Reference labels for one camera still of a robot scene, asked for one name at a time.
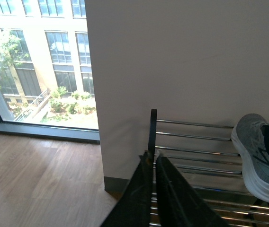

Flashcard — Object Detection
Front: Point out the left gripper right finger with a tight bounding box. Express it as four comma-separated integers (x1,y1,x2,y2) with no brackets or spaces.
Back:
155,152,229,227

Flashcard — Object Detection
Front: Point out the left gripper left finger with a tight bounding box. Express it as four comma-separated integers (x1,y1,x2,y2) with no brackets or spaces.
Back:
101,151,153,227

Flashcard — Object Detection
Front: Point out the grey sneaker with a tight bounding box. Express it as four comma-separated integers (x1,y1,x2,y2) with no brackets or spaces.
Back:
231,113,269,202

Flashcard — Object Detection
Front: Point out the black metal shoe rack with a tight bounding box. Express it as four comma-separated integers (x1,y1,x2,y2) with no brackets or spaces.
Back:
148,109,269,227

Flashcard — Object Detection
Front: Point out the grey window frame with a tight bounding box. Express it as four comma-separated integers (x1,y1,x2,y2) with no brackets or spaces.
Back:
0,93,100,144

